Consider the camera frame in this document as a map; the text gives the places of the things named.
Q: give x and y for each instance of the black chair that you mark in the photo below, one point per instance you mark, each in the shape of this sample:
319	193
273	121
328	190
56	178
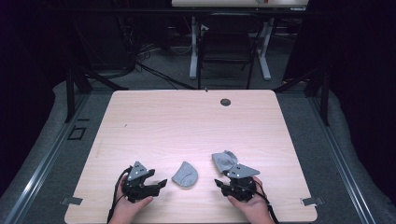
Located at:
225	46

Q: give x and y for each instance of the person's right hand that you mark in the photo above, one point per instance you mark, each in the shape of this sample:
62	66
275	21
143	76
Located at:
253	210

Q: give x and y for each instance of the aluminium floor rail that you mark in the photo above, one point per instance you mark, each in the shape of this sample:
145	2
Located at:
46	165
344	165

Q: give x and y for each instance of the black table grommet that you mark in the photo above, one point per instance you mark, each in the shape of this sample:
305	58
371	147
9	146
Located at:
225	102

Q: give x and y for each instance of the grey sock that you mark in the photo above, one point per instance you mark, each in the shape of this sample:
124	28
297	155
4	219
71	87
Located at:
222	160
186	175

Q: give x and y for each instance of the grey tape piece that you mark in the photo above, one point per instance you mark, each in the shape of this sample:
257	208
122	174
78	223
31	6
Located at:
71	201
312	201

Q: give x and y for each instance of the black curtain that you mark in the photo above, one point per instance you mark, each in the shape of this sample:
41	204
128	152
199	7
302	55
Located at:
364	77
25	77

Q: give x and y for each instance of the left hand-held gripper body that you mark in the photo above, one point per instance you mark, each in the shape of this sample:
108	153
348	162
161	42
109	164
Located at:
137	186

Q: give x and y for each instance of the black metal frame strut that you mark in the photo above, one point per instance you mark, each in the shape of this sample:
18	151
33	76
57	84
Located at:
325	96
70	93

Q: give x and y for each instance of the white desk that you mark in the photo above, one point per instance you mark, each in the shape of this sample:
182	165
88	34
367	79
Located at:
233	3

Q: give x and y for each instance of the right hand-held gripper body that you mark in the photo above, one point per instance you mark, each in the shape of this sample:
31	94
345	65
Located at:
241	186

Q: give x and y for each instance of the person's left hand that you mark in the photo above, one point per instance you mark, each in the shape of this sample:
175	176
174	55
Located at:
129	210

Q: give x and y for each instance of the black metal crossbar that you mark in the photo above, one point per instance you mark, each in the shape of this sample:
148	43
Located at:
124	11

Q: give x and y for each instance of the short black tape strip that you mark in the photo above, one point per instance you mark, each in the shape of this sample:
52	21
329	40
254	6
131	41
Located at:
83	119

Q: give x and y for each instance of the black tape square outline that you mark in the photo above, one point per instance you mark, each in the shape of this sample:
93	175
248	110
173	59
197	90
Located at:
74	138

